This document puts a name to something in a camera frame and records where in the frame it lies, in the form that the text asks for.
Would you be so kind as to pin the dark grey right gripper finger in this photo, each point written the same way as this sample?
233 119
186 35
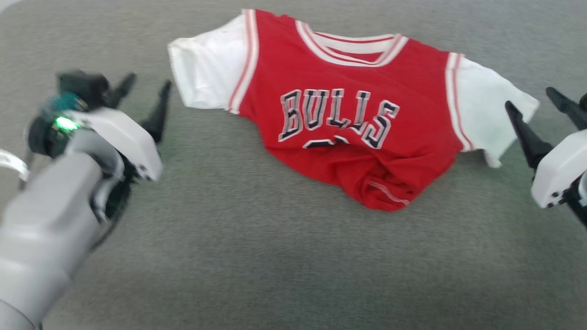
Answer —
527 133
568 107

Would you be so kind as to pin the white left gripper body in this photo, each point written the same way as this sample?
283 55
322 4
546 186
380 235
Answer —
124 135

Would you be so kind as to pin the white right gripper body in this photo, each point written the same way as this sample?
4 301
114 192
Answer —
557 172

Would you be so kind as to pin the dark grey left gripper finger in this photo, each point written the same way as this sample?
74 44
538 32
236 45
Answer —
121 90
158 114

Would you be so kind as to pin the red Bulls jersey white sleeves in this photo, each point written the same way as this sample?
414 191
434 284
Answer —
348 119

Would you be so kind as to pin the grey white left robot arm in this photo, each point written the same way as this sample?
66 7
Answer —
46 229

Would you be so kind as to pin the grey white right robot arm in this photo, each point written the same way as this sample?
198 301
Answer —
582 201

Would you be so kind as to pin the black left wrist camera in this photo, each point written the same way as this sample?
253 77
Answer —
85 87

